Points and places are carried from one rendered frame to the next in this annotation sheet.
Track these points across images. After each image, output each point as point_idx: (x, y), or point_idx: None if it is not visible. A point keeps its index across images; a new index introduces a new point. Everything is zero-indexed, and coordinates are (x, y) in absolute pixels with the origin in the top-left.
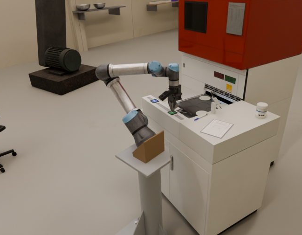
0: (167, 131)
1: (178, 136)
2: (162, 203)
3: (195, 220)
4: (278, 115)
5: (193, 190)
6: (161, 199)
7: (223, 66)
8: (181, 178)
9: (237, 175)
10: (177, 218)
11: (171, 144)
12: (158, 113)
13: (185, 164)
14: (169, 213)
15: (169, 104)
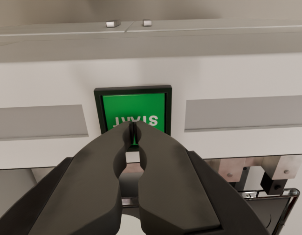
0: (141, 36)
1: (20, 42)
2: (152, 15)
3: (51, 24)
4: None
5: (21, 27)
6: (161, 18)
7: None
8: (71, 26)
9: None
10: (108, 18)
11: (103, 31)
12: (276, 43)
13: (24, 31)
14: (125, 13)
15: (176, 165)
